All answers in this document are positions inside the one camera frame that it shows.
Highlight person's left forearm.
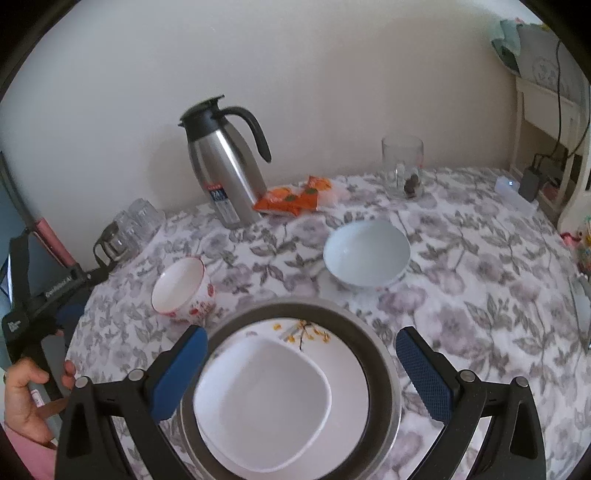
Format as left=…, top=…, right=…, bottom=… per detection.
left=0, top=420, right=58, bottom=480

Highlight white bowl with strawberry print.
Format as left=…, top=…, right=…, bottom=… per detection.
left=323, top=219, right=411, bottom=291

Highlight person's left hand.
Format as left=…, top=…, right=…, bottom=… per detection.
left=2, top=356, right=78, bottom=448

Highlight round steel plate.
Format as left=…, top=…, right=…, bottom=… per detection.
left=179, top=298, right=402, bottom=480

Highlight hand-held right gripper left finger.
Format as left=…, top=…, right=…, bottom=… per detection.
left=56, top=325, right=209, bottom=480

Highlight pale green cushion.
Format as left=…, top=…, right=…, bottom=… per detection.
left=492, top=18, right=591, bottom=104

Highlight white wooden shelf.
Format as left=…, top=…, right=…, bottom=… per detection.
left=510, top=76, right=591, bottom=234

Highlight white square bowl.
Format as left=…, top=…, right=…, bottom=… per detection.
left=193, top=339, right=333, bottom=472

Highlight glass pot with black handle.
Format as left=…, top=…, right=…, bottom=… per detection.
left=93, top=217, right=141, bottom=268

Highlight black cable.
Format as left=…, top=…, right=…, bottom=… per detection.
left=551, top=39, right=585, bottom=160

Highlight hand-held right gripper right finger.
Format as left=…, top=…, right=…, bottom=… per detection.
left=396, top=327, right=546, bottom=480

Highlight black power adapter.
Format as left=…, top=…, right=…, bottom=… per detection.
left=518, top=167, right=544, bottom=203

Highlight grey floral tablecloth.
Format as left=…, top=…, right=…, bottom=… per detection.
left=65, top=166, right=591, bottom=480

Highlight pink panel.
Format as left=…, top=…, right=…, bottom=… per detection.
left=34, top=218, right=81, bottom=271

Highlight white floral plate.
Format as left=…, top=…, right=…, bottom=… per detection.
left=196, top=318, right=370, bottom=476

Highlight orange snack packet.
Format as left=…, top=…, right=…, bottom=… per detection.
left=253, top=185, right=320, bottom=217
left=302, top=175, right=334, bottom=197

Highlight stainless steel thermos jug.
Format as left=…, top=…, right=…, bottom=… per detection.
left=178, top=95, right=272, bottom=228

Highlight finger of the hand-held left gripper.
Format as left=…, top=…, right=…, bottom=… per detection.
left=54, top=300, right=89, bottom=340
left=85, top=266, right=112, bottom=289

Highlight colourful packet pile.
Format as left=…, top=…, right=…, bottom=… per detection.
left=561, top=215, right=591, bottom=273

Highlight clear glass mug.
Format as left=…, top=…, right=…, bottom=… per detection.
left=381, top=136, right=424, bottom=200

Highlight red-rimmed strawberry bowl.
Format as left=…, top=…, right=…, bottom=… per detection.
left=151, top=257, right=217, bottom=323

